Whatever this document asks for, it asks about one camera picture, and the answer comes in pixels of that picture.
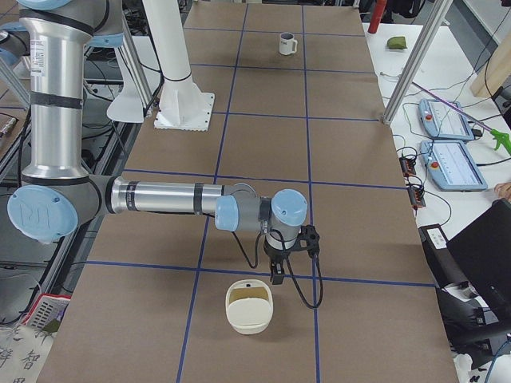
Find green bean bag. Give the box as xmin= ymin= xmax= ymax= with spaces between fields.
xmin=386 ymin=36 xmax=407 ymax=50

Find white basket with paper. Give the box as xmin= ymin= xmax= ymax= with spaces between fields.
xmin=22 ymin=294 xmax=71 ymax=330

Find white camera pedestal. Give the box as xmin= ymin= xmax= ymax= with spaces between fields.
xmin=143 ymin=0 xmax=215 ymax=131

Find cream plastic bin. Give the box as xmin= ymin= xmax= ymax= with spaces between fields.
xmin=225 ymin=279 xmax=274 ymax=335

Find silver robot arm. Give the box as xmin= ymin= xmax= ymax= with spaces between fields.
xmin=7 ymin=1 xmax=319 ymax=284

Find aluminium frame post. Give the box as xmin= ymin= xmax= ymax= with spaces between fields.
xmin=382 ymin=0 xmax=453 ymax=125

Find orange relay board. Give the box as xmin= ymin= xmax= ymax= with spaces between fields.
xmin=399 ymin=156 xmax=416 ymax=177
xmin=407 ymin=185 xmax=426 ymax=211

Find orange relay board far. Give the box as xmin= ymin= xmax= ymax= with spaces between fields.
xmin=399 ymin=156 xmax=416 ymax=177

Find green handled reach grabber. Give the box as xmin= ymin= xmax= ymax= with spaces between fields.
xmin=411 ymin=81 xmax=511 ymax=155

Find white mug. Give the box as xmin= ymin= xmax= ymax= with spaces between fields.
xmin=279 ymin=32 xmax=298 ymax=56

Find black braided right cable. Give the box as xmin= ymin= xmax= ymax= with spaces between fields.
xmin=232 ymin=231 xmax=323 ymax=310

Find blue teach pendant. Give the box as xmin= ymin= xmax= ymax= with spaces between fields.
xmin=418 ymin=99 xmax=474 ymax=141
xmin=420 ymin=140 xmax=488 ymax=192

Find far blue teach pendant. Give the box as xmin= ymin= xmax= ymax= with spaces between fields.
xmin=418 ymin=99 xmax=474 ymax=141

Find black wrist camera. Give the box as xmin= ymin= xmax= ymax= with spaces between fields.
xmin=292 ymin=225 xmax=320 ymax=259

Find black computer monitor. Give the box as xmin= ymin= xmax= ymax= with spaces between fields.
xmin=447 ymin=199 xmax=510 ymax=319

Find orange relay board near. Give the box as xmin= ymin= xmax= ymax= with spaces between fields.
xmin=407 ymin=185 xmax=426 ymax=211

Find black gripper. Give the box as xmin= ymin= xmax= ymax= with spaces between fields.
xmin=263 ymin=239 xmax=295 ymax=285

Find near blue teach pendant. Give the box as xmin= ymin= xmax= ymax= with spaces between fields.
xmin=420 ymin=140 xmax=488 ymax=192

